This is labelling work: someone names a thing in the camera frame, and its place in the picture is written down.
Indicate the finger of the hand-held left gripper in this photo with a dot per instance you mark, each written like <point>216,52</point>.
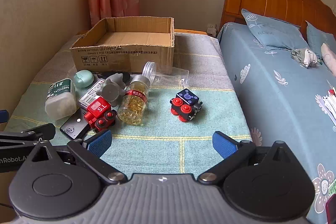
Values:
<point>3,116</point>
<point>34,132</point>

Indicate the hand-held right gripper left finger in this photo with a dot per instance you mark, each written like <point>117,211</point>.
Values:
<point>101,140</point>

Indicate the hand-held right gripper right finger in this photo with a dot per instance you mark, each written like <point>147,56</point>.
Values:
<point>223,144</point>

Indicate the black rectangular device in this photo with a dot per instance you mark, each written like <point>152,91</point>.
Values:
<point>73,125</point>

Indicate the red small packet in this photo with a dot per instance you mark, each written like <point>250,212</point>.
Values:
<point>98,109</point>

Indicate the white bottle with green label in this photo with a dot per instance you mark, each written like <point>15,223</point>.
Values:
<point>59,98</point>

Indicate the clear bottle of golden capsules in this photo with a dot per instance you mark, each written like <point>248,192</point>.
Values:
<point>132,108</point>

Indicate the mint green oval case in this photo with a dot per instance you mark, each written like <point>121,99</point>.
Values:
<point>83,79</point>

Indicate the cardboard box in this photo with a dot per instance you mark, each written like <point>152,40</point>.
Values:
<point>118,56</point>

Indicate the clear plastic jar with lid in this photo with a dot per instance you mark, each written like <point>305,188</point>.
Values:
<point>168,77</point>

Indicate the grey green plaid blanket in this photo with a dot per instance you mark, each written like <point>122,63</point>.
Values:
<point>162,129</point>

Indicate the blue floral bed sheet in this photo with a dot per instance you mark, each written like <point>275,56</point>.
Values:
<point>275,108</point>

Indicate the crumpled grey white cloth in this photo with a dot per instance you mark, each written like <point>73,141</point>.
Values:
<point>305,57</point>

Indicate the blue floral pillow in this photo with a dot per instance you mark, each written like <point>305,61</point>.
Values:
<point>317,37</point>
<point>273,32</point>

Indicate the dark red object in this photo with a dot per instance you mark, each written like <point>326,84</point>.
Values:
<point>331,209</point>

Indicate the pale pink cloth roll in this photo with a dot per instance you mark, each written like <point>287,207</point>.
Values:
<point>329,56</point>

